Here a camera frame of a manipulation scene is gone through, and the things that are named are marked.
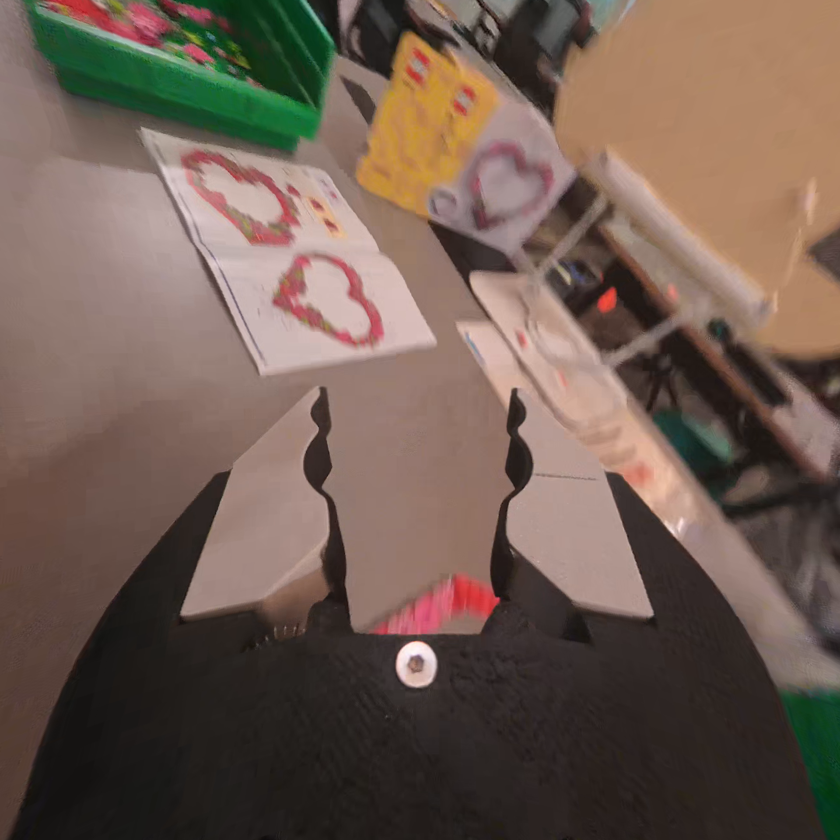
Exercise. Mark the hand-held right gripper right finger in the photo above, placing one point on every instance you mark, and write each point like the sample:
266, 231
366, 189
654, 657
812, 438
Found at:
571, 525

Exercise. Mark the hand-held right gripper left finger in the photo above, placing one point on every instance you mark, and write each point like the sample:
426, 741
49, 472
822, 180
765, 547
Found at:
262, 525

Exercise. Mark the yellow and white lego box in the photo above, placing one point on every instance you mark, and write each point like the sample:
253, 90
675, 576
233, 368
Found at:
420, 131

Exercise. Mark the pile of loose lego pieces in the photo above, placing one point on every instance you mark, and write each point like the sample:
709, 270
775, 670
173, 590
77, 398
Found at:
144, 26

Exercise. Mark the laminated paper sheet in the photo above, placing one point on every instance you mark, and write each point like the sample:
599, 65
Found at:
489, 358

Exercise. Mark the white lamp stand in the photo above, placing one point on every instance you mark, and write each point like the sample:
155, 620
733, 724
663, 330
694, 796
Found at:
505, 295

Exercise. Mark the heart print instruction booklet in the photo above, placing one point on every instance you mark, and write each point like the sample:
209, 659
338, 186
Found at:
394, 308

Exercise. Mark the long wooden edged desk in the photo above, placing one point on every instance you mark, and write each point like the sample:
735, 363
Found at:
807, 426

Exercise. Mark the green plastic bin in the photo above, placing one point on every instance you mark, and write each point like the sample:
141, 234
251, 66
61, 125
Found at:
820, 741
197, 98

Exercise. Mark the wooden lamp panel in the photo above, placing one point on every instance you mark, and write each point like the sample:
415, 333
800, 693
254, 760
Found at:
689, 98

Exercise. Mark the red lego heart frame section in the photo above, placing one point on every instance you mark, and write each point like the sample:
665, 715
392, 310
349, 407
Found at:
453, 600

